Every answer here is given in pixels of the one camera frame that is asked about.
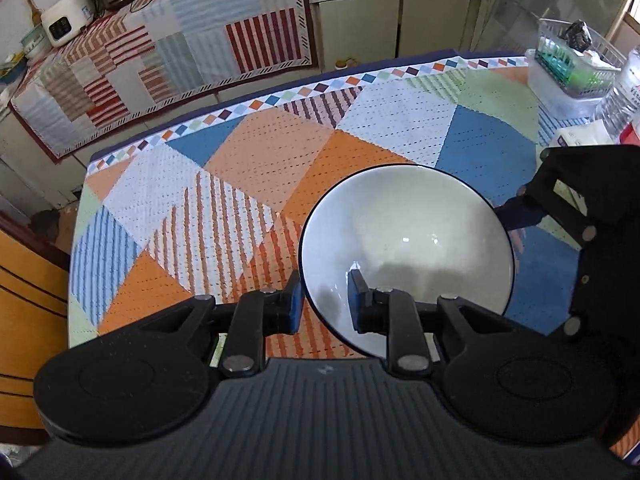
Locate patchwork tablecloth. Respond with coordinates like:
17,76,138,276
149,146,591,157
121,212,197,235
67,49,640,456

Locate clear plastic water bottle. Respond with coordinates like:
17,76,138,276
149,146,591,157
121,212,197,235
597,45,640,142

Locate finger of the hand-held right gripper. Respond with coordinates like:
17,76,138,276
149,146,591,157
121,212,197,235
494,145,640,253

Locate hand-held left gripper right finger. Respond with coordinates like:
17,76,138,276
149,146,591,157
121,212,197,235
347,269,536,378

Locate wooden cabinet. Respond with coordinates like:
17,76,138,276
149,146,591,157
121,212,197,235
0,210,73,446

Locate white kitchen appliance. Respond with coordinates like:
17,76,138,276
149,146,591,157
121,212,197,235
40,0,97,48

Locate white tissue pack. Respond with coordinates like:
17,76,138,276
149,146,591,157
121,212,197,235
550,121,627,150

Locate clear plastic basket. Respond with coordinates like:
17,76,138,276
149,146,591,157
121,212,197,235
527,17,630,117

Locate white ribbed bowl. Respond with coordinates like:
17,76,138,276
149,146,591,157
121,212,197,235
298,164,517,358

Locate pale cabinet doors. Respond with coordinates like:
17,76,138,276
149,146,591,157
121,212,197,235
310,0,483,71

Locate green packets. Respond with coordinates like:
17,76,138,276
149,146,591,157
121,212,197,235
535,42,601,92

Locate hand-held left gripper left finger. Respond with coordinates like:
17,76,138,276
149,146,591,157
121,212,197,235
140,270,303,380

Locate striped patchwork counter cloth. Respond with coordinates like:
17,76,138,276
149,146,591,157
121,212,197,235
9,0,318,163

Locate small black object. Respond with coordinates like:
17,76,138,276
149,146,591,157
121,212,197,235
559,20,594,52

